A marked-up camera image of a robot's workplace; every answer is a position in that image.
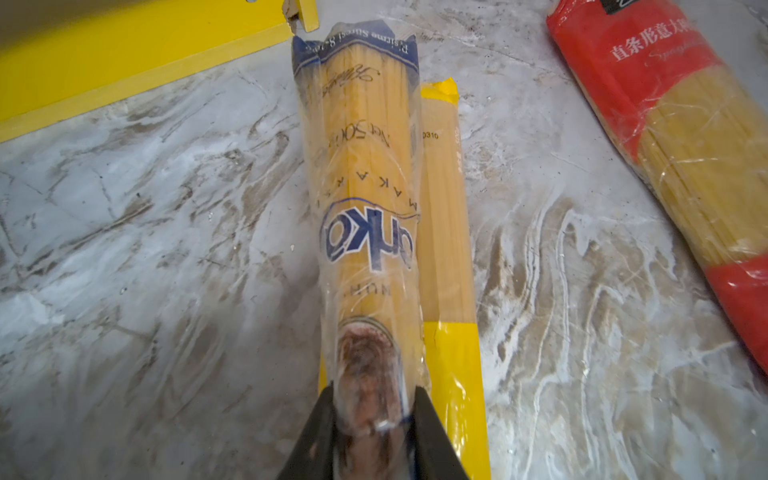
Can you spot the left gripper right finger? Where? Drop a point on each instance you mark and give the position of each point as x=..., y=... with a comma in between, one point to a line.
x=435, y=457

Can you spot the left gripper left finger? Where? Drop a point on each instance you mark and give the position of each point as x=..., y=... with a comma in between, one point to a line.
x=312, y=457

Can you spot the blue-top spaghetti bag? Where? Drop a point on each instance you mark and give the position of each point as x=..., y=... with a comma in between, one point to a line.
x=359, y=99

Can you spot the yellow shelf pink blue boards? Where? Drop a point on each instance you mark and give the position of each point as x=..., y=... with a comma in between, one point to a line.
x=60, y=59

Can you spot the red spaghetti bag far right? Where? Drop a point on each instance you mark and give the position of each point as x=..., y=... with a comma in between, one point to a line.
x=692, y=133

